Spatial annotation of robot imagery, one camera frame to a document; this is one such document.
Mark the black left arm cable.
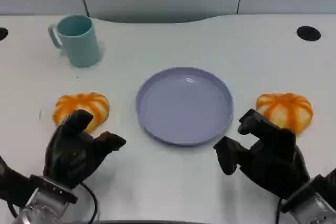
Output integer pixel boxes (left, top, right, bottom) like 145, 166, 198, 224
6, 201, 18, 220
78, 181, 98, 224

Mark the orange and white bread roll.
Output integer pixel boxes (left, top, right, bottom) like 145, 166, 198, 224
52, 92, 110, 134
256, 92, 313, 137

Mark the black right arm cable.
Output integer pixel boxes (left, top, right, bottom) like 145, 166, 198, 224
276, 197, 284, 224

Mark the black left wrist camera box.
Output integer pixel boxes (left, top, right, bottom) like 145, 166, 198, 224
0, 155, 36, 208

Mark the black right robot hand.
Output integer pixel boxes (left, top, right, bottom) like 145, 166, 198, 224
214, 108, 310, 199

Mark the pale green mug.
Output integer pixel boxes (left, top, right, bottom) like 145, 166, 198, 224
48, 15, 102, 68

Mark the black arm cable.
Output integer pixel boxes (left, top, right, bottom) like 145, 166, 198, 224
6, 201, 18, 220
78, 181, 98, 224
276, 197, 284, 224

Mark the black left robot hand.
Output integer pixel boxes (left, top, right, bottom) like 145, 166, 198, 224
43, 110, 127, 189

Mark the lilac plate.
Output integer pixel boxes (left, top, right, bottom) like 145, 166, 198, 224
135, 67, 234, 146

